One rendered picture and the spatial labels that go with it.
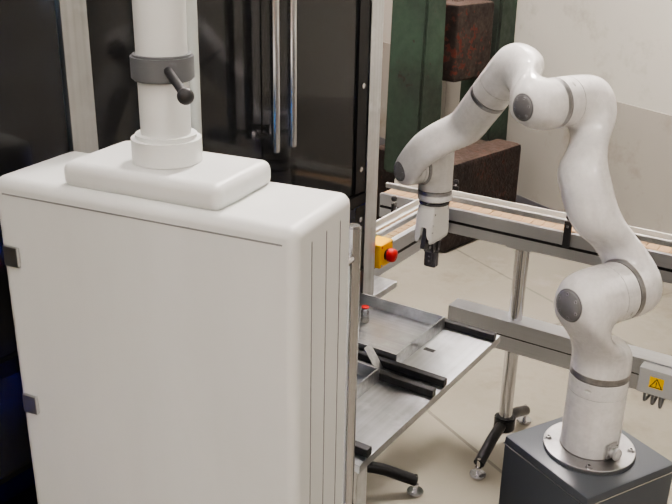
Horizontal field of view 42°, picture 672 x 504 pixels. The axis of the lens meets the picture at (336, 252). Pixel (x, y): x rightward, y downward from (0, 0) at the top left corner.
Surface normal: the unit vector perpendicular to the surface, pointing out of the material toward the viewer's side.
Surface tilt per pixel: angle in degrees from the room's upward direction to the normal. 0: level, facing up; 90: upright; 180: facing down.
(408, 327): 0
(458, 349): 0
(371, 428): 0
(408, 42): 89
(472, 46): 90
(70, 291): 90
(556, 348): 90
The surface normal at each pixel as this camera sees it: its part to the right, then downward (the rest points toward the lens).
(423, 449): 0.02, -0.93
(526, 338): -0.55, 0.30
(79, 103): 0.84, 0.22
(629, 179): -0.87, 0.17
